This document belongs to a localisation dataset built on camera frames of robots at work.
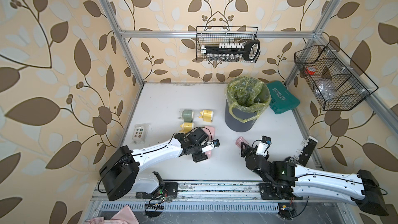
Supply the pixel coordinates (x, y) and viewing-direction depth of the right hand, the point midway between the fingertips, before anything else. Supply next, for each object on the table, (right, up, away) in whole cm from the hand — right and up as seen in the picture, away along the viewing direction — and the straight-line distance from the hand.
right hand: (246, 146), depth 79 cm
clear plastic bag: (+34, +28, -9) cm, 45 cm away
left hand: (-23, -2, +4) cm, 23 cm away
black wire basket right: (+42, +31, -7) cm, 53 cm away
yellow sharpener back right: (-20, +14, +16) cm, 29 cm away
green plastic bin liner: (+2, +27, +5) cm, 28 cm away
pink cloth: (-57, -28, -11) cm, 65 cm away
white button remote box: (-60, +4, +12) cm, 62 cm away
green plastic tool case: (+32, +24, +26) cm, 47 cm away
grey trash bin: (-2, +8, +17) cm, 19 cm away
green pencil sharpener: (-32, +14, +15) cm, 38 cm away
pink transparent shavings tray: (-1, 0, +12) cm, 12 cm away
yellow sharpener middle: (-32, +8, +9) cm, 34 cm away
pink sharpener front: (-19, -4, 0) cm, 20 cm away
